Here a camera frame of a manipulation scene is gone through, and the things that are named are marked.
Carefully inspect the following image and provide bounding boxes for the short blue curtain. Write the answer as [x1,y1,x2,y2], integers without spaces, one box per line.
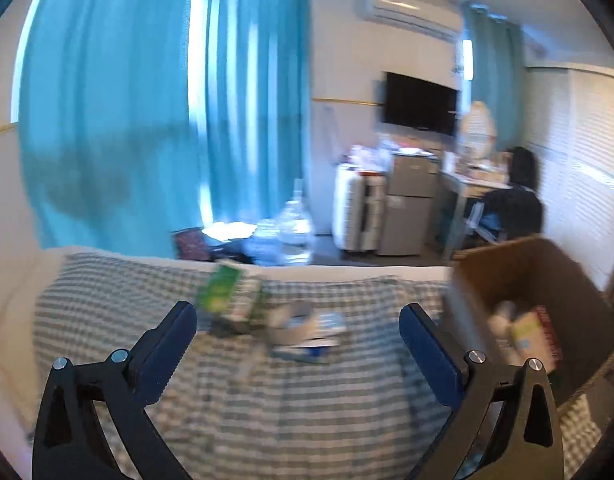
[462,5,525,153]

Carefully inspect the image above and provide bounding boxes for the white air conditioner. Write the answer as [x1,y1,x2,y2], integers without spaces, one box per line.
[357,0,462,41]

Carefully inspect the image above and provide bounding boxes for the white tape roll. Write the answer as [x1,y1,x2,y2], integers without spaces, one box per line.
[268,302,315,344]

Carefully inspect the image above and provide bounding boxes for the pile of plastic bags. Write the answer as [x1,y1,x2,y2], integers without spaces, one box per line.
[349,145,392,172]

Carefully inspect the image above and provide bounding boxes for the clear water jug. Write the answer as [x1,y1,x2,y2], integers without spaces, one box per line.
[277,200,315,266]

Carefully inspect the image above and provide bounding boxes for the small grey fridge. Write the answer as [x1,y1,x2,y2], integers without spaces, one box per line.
[378,152,440,257]

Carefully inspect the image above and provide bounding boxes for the oval white vanity mirror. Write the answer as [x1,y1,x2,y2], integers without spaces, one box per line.
[459,101,498,158]

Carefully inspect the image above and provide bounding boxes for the green packet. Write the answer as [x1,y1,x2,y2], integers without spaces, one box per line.
[197,262,268,327]

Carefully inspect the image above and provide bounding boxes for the dark floral bag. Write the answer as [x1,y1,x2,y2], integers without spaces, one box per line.
[174,228,210,261]

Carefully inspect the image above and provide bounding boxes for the wide blue curtain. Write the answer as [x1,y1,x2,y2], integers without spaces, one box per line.
[19,0,195,261]

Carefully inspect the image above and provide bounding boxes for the white suitcase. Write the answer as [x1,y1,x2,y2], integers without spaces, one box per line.
[334,162,388,252]

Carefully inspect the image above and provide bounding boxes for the white mattress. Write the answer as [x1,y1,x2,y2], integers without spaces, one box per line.
[0,246,452,461]

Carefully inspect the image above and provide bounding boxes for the white chair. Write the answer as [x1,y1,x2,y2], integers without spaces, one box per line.
[466,200,502,247]

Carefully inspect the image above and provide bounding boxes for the white dressing desk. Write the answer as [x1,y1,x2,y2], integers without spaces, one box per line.
[439,167,518,261]

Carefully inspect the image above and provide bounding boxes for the pack of plastic bottles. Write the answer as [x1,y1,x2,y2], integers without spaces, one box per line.
[247,220,288,262]

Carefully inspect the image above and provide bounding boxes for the narrow blue curtain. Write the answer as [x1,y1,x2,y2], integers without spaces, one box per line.
[202,0,310,231]

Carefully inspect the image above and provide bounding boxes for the black backpack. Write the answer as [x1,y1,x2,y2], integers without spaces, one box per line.
[504,146,538,193]

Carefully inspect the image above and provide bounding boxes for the black wall television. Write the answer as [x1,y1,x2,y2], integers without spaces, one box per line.
[382,71,459,137]

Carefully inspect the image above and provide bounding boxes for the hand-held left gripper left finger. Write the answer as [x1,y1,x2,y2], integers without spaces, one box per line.
[32,301,198,480]

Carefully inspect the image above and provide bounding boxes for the blue and white packets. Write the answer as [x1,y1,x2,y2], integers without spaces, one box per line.
[272,312,348,364]

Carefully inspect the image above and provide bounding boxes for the white louvred wardrobe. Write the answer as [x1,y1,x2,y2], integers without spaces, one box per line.
[524,65,614,291]

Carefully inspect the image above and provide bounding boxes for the checked blanket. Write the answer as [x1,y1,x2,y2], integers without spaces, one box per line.
[32,252,602,480]

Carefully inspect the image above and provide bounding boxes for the brown cardboard box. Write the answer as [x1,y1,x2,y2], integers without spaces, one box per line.
[444,235,614,408]

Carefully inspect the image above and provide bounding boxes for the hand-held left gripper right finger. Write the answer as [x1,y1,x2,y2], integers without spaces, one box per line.
[399,302,565,480]

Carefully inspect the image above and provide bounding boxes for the plain white bottle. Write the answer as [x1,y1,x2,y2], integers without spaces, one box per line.
[489,301,522,356]

